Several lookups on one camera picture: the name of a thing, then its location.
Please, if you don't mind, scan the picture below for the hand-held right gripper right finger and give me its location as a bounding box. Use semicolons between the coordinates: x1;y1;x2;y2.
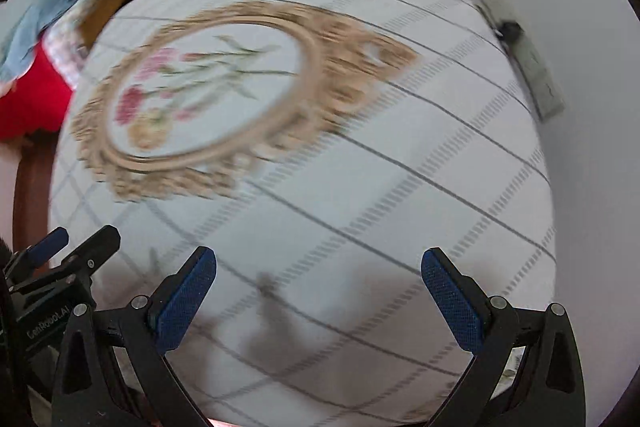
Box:
421;248;587;427

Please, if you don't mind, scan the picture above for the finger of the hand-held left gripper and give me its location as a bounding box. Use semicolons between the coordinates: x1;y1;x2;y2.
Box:
2;227;70;279
10;224;122;295

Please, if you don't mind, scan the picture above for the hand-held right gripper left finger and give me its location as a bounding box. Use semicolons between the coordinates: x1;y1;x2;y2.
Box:
50;246;218;427

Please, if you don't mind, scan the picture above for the red blanket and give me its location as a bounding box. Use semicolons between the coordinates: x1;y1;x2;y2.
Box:
0;41;77;144

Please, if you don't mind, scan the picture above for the white checkered tablecloth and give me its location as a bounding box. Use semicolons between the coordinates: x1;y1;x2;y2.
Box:
50;0;559;426

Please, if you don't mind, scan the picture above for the grey power strip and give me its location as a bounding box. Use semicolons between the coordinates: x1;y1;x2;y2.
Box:
474;0;567;121

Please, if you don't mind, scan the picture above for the round floral lace placemat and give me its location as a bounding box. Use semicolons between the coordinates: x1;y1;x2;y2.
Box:
71;0;422;204

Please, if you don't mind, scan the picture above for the black plug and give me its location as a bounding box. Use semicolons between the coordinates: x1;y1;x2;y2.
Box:
499;21;524;44

